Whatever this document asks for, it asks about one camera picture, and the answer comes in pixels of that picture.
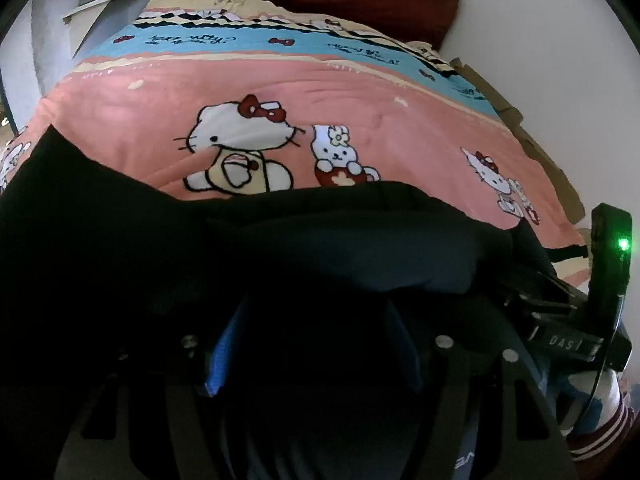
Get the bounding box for maroon striped sleeve forearm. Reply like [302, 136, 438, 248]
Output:
[566, 391, 636, 462]

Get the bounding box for brown cardboard beside bed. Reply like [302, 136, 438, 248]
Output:
[451, 58, 586, 224]

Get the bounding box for black hooded puffer jacket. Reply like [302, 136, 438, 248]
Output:
[1, 130, 544, 479]

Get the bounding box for blue gloved hand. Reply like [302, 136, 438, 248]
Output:
[555, 368, 622, 437]

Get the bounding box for Hello Kitty pink blanket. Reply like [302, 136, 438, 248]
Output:
[1, 0, 590, 285]

